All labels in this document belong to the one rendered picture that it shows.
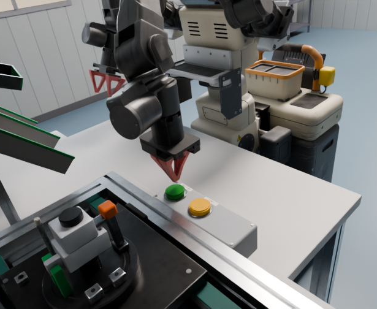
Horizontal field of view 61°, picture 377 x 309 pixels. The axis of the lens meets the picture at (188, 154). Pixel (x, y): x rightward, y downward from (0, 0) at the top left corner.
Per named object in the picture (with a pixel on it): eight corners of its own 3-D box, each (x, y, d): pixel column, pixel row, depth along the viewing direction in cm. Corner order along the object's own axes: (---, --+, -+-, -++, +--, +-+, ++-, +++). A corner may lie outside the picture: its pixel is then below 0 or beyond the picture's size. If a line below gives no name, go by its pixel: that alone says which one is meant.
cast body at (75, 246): (97, 231, 48) (84, 194, 44) (112, 246, 45) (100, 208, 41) (43, 265, 43) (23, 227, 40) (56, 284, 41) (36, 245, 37)
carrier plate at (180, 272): (121, 209, 63) (118, 202, 62) (209, 279, 47) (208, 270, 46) (-7, 290, 50) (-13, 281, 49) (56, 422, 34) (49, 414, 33)
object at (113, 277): (122, 273, 45) (119, 266, 44) (127, 279, 44) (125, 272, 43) (110, 282, 44) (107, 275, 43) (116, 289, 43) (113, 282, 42)
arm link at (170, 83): (182, 72, 52) (154, 70, 55) (158, 88, 48) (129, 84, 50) (187, 110, 56) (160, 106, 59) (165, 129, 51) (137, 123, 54)
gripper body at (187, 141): (176, 164, 54) (169, 125, 50) (139, 145, 60) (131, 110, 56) (201, 146, 57) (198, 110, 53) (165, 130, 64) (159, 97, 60)
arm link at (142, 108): (163, 30, 49) (127, 48, 54) (113, 53, 41) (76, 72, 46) (195, 100, 53) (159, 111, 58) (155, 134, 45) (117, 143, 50)
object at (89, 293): (99, 289, 43) (97, 281, 43) (105, 295, 42) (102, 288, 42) (86, 298, 42) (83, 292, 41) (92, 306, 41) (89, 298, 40)
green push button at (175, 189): (176, 188, 67) (175, 181, 66) (190, 196, 64) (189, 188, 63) (162, 198, 65) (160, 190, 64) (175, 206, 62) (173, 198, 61)
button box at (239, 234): (180, 201, 71) (176, 178, 68) (258, 249, 57) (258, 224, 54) (156, 217, 67) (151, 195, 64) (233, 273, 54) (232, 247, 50)
